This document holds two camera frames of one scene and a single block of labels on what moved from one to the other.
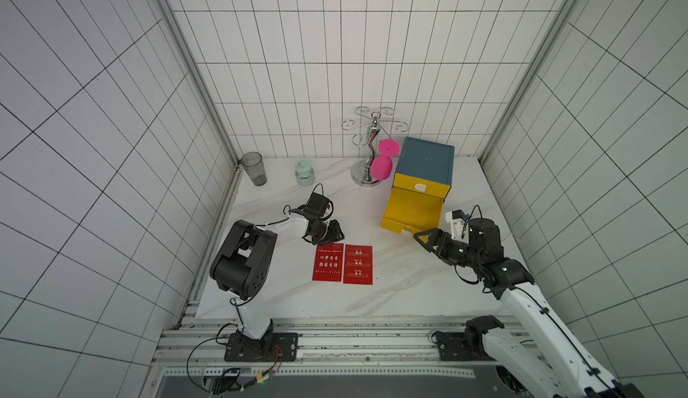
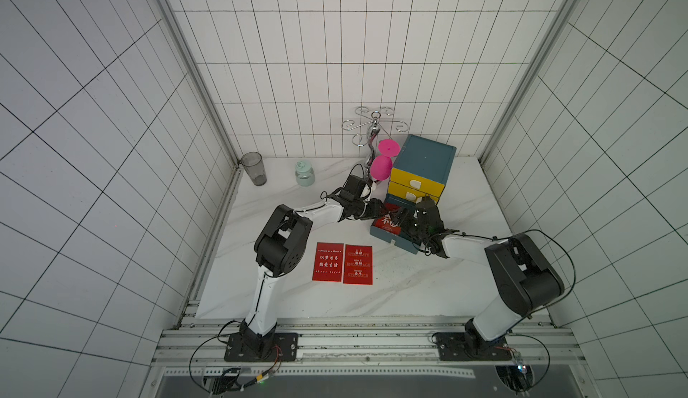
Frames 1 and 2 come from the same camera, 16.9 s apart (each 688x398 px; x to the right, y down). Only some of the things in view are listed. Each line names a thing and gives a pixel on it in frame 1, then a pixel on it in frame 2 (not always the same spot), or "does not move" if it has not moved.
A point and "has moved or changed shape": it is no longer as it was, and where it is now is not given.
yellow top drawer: (421, 186) does not move
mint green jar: (305, 175) does not move
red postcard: (358, 264) does not move
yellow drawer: (416, 211) has moved or changed shape
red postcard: (329, 263) does not move
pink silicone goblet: (381, 166) does not move
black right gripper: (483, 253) -> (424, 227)
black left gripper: (335, 232) -> (375, 206)
